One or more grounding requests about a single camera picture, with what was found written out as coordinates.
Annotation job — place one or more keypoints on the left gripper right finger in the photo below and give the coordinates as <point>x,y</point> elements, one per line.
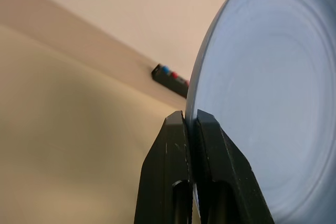
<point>225,169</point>

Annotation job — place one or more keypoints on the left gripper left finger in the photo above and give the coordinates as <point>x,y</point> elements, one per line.
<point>162,169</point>

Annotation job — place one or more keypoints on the blue plate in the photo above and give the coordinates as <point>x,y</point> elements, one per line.
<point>275,77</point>

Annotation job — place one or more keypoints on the black button box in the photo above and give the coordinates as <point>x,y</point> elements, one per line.
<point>168,81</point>

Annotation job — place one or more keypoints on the red button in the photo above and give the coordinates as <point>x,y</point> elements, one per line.
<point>174,75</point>

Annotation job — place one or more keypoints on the beige table cover sheet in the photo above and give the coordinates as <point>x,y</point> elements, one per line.
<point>65,155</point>

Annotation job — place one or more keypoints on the blue button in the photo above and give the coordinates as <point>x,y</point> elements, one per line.
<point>165,69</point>

